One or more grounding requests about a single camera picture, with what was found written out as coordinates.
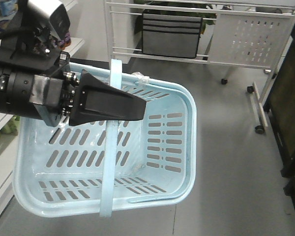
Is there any black cable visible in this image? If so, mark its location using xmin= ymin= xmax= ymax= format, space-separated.
xmin=0 ymin=28 xmax=25 ymax=54

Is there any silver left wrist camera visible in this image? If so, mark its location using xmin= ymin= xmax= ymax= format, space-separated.
xmin=27 ymin=0 xmax=70 ymax=40

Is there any light blue plastic basket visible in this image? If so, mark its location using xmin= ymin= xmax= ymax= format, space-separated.
xmin=12 ymin=59 xmax=197 ymax=217

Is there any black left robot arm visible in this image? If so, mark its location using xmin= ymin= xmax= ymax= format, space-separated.
xmin=0 ymin=0 xmax=146 ymax=127

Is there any white metal rolling cart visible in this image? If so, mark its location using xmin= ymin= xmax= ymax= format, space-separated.
xmin=103 ymin=0 xmax=295 ymax=128

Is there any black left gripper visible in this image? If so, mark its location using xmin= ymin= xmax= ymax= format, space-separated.
xmin=4 ymin=51 xmax=147 ymax=127

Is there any grey fabric bag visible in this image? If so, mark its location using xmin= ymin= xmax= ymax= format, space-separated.
xmin=142 ymin=13 xmax=203 ymax=59

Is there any white store shelf unit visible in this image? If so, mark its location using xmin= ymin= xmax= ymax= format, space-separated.
xmin=0 ymin=0 xmax=86 ymax=232

